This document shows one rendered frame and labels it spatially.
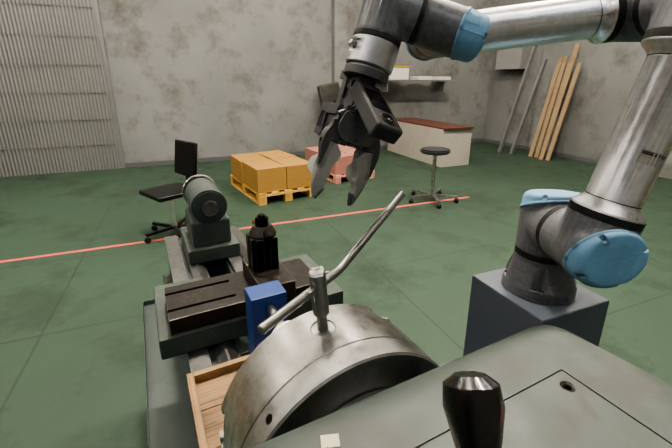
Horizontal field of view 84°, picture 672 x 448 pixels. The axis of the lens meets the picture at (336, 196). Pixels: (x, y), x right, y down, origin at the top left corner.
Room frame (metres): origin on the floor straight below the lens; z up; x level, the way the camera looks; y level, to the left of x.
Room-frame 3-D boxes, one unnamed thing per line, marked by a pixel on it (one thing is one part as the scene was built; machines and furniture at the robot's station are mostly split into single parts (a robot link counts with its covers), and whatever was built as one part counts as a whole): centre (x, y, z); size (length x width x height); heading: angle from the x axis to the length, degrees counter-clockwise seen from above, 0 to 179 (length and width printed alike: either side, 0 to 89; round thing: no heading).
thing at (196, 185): (1.50, 0.55, 1.01); 0.30 x 0.20 x 0.29; 27
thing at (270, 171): (5.37, 0.96, 0.24); 1.34 x 0.97 x 0.47; 25
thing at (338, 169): (6.37, -0.03, 0.21); 1.19 x 0.86 x 0.42; 25
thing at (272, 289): (0.74, 0.16, 1.00); 0.08 x 0.06 x 0.23; 117
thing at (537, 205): (0.76, -0.46, 1.27); 0.13 x 0.12 x 0.14; 0
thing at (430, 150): (4.83, -1.26, 0.36); 0.67 x 0.64 x 0.71; 21
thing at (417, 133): (7.92, -1.89, 0.36); 2.06 x 0.66 x 0.73; 22
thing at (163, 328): (1.05, 0.28, 0.90); 0.53 x 0.30 x 0.06; 117
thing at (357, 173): (0.61, -0.03, 1.40); 0.06 x 0.03 x 0.09; 27
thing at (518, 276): (0.76, -0.46, 1.15); 0.15 x 0.15 x 0.10
